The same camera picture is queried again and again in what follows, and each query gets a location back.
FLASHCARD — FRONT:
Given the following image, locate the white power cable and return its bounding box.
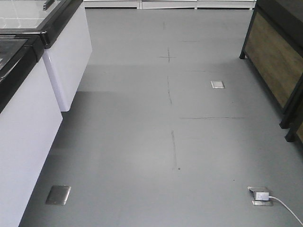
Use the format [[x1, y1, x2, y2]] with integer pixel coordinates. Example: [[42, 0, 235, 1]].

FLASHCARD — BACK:
[[268, 195, 303, 227]]

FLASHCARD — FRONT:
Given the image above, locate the white chest freezer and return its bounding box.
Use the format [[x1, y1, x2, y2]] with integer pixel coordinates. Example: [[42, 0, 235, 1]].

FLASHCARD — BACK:
[[0, 35, 62, 227], [0, 0, 92, 112]]

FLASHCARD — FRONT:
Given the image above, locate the far white chest freezer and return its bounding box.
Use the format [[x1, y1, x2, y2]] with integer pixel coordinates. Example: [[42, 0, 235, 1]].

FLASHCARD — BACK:
[[0, 0, 92, 112]]

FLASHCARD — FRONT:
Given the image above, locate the near white chest freezer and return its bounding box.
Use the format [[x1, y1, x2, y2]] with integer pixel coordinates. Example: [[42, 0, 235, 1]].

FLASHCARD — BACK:
[[0, 35, 62, 227]]

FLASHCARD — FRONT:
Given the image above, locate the white power adapter plug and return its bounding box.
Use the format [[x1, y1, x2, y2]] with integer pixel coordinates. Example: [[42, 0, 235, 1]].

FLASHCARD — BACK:
[[253, 191, 269, 201]]

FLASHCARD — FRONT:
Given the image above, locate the white shelf base row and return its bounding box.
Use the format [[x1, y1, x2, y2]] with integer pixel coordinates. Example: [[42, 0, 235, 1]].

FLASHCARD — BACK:
[[84, 0, 256, 10]]

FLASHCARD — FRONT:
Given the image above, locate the open steel floor socket box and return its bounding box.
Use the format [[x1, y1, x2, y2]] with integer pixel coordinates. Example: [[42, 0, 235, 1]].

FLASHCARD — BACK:
[[247, 186, 273, 206]]

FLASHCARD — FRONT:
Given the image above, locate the small far floor socket plate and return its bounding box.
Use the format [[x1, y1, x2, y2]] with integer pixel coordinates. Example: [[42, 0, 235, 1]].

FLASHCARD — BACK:
[[211, 80, 225, 89]]

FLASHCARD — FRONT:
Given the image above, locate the wooden black-framed display stand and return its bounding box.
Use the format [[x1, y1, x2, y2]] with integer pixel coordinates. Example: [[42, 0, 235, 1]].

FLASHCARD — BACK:
[[239, 0, 303, 129]]

